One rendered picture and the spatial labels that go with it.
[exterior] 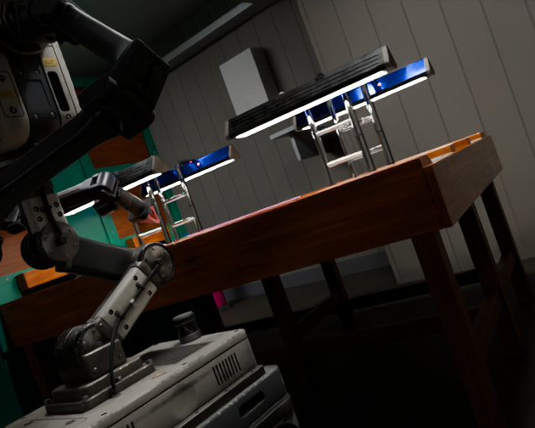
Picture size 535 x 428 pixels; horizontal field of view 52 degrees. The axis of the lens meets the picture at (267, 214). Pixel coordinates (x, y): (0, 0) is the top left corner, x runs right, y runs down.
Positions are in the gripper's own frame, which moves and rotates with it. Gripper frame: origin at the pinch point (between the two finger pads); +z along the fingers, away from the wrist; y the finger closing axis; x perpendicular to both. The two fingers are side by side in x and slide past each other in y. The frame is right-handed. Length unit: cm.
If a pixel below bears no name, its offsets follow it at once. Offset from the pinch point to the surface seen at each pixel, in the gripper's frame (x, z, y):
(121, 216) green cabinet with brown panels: -54, 47, 84
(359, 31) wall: -175, 98, -40
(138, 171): -25.8, -1.7, 13.6
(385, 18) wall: -173, 96, -58
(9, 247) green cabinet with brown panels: -9, -6, 84
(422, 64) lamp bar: -64, 40, -90
